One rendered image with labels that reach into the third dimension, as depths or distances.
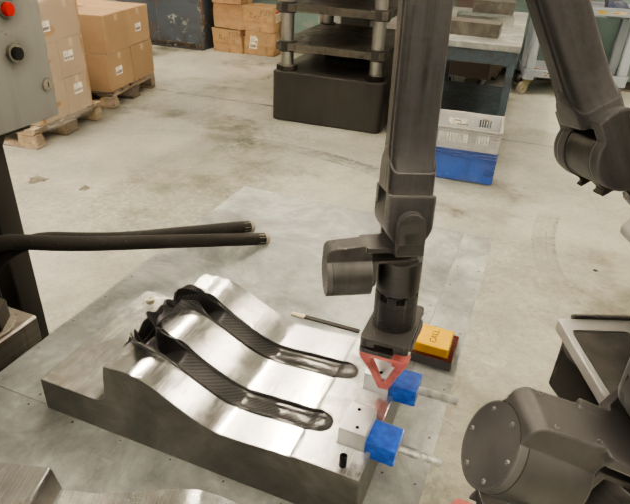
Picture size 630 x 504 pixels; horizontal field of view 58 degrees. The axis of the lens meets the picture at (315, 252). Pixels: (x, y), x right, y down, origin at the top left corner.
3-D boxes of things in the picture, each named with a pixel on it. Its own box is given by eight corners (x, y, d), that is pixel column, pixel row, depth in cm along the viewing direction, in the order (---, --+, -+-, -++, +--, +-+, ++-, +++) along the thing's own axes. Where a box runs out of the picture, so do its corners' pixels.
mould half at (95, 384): (404, 394, 94) (414, 329, 87) (353, 527, 73) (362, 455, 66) (150, 316, 109) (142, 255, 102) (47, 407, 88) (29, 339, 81)
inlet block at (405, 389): (457, 403, 83) (463, 375, 81) (451, 427, 79) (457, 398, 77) (371, 379, 87) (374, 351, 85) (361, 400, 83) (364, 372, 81)
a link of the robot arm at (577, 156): (679, 157, 69) (650, 149, 74) (629, 104, 66) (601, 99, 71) (623, 216, 71) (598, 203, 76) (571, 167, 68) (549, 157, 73)
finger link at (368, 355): (354, 391, 80) (358, 338, 75) (369, 360, 85) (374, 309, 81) (402, 405, 78) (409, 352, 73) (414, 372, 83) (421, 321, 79)
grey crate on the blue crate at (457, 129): (501, 138, 396) (506, 116, 389) (497, 157, 362) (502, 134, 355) (415, 125, 412) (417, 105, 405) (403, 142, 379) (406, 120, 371)
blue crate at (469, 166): (495, 166, 407) (501, 136, 396) (491, 187, 373) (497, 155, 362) (411, 152, 423) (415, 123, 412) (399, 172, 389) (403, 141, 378)
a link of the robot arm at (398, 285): (430, 258, 70) (417, 236, 75) (375, 261, 69) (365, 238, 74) (423, 304, 73) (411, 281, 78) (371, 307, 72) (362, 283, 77)
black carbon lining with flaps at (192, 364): (361, 374, 87) (366, 325, 83) (323, 451, 74) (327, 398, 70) (169, 316, 98) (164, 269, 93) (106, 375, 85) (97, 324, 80)
